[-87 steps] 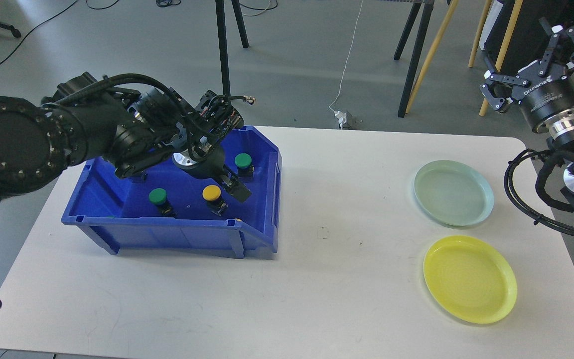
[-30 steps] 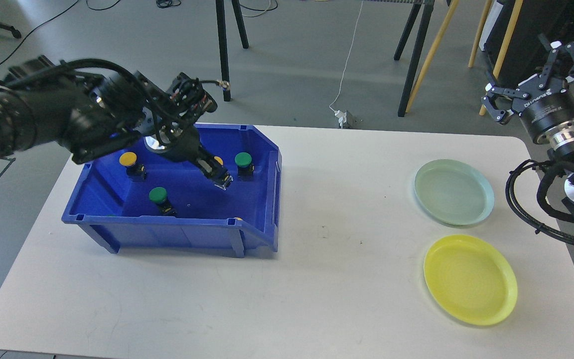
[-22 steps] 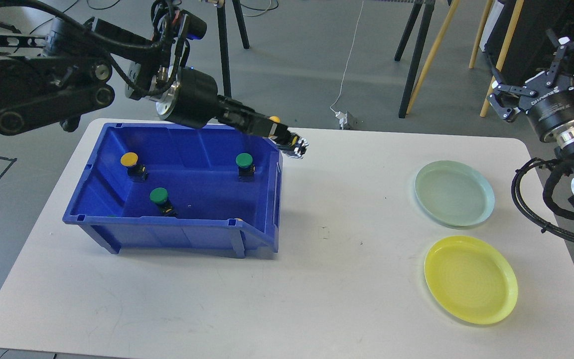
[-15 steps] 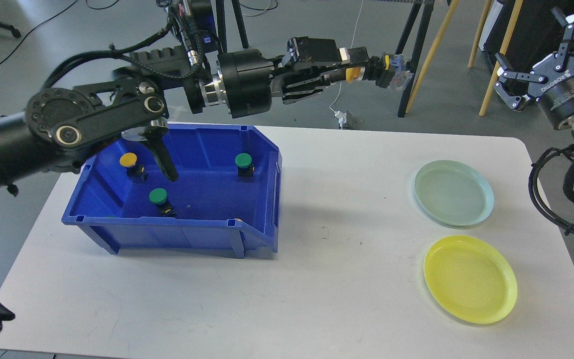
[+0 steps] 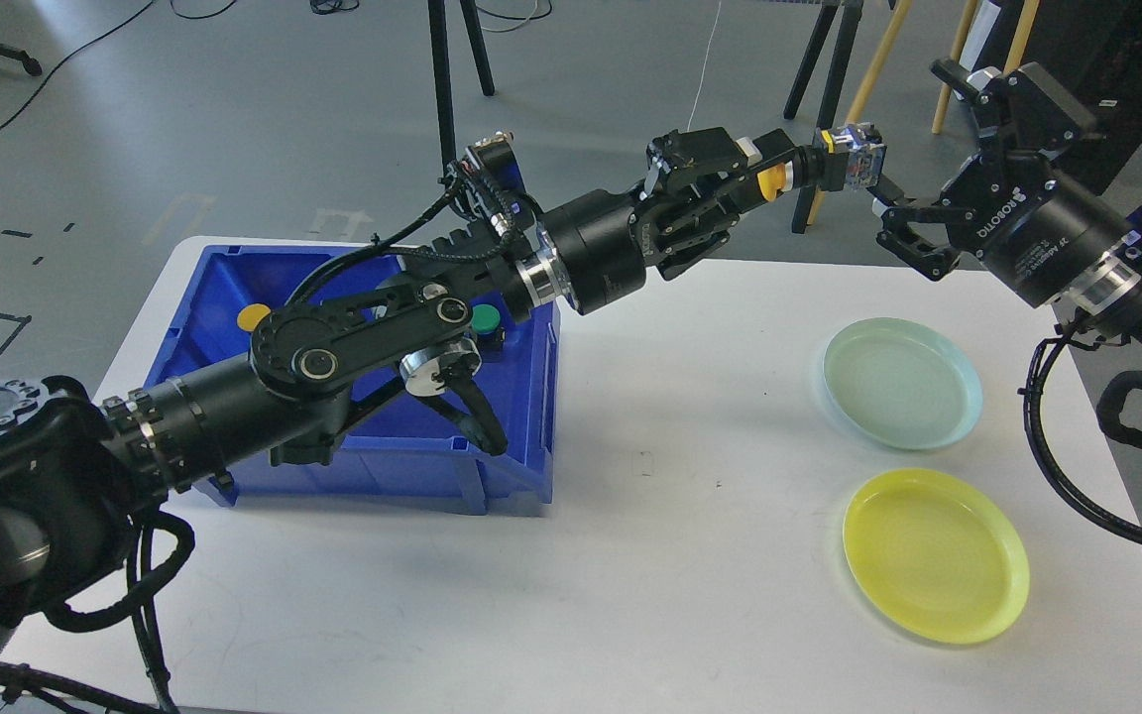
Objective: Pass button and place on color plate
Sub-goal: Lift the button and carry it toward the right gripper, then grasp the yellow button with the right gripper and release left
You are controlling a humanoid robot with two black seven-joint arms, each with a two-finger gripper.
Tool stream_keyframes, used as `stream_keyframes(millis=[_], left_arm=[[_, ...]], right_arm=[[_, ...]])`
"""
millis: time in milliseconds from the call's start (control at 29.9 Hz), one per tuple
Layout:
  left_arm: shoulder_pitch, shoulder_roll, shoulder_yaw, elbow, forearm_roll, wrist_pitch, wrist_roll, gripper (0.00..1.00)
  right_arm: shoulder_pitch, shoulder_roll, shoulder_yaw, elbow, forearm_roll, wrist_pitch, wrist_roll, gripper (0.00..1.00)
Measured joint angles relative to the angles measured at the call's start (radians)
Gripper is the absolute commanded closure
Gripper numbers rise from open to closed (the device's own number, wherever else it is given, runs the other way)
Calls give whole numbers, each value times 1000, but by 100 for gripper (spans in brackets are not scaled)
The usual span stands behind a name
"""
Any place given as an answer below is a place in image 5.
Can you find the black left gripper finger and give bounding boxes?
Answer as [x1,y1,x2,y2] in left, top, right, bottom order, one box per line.
[644,127,802,199]
[656,178,770,281]

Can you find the green push button back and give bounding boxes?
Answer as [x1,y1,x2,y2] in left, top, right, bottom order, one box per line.
[471,302,507,363]

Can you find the yellow push button front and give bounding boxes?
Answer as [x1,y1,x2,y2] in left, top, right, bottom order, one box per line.
[751,122,885,202]

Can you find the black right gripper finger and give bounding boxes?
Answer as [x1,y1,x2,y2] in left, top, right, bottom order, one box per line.
[869,175,974,282]
[932,59,1097,175]

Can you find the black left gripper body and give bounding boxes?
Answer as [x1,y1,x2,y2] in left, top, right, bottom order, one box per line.
[539,188,687,315]

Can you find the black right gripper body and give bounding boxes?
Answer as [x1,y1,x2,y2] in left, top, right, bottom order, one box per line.
[940,151,1133,307]

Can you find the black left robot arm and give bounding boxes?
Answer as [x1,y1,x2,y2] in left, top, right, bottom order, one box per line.
[0,128,834,713]

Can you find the black cabinet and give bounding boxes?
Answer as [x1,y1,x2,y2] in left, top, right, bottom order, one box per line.
[1021,1,1142,194]

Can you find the white cable on floor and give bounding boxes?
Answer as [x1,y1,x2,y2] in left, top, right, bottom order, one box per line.
[685,0,727,135]

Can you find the light green plate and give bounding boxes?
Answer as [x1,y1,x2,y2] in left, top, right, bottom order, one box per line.
[819,316,984,451]

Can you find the black tripod stand right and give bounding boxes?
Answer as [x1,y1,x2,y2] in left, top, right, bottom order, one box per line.
[785,0,869,235]

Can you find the yellow push button back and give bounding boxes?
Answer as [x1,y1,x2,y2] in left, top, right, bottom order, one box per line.
[235,302,272,332]

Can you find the black floor cable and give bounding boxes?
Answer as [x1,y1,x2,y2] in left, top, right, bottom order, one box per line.
[0,0,156,178]

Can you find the yellow plate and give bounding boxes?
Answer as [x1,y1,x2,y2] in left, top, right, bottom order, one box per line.
[842,467,1032,645]

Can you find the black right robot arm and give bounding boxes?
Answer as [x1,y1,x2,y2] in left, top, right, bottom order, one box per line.
[871,58,1142,547]

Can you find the blue plastic bin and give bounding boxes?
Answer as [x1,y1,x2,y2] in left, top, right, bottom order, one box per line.
[145,243,564,518]

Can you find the black tripod stand left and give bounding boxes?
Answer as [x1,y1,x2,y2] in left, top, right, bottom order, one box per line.
[426,0,497,179]

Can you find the black tripod stand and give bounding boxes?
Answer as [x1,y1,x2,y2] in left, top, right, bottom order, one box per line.
[785,0,869,235]
[426,0,497,179]

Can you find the yellow push button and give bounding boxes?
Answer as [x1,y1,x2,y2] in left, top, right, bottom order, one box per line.
[235,302,272,332]
[751,122,885,202]

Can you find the wooden easel legs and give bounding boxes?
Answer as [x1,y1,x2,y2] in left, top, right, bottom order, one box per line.
[807,0,1043,227]

